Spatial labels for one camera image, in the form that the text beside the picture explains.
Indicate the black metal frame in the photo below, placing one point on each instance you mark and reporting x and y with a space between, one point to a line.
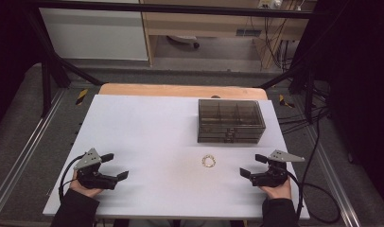
180 8

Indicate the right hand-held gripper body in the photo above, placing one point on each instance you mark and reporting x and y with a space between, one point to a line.
272 178

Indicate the white cabinet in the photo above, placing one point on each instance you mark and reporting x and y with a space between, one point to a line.
92 34

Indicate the wooden table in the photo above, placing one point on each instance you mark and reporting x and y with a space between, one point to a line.
180 91

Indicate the dark curtain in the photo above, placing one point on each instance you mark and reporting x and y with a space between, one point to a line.
10 63
360 94

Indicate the smoky transparent drawer box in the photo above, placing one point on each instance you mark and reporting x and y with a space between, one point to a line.
231 121

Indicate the aluminium floor rail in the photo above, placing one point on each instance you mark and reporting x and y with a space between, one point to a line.
26 151
335 176

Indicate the office chair base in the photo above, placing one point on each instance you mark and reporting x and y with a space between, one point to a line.
183 39

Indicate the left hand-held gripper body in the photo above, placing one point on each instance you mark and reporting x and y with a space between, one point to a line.
92 180

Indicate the person's right hand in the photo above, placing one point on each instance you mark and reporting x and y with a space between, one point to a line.
278 192

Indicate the white power strip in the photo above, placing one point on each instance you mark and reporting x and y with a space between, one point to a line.
269 3

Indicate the person's left hand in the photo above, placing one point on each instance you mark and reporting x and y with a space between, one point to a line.
83 191

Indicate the yellow black floor tape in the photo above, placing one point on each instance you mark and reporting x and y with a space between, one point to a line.
81 96
285 101

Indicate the light wooden desk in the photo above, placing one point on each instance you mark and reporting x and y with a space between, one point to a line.
212 25

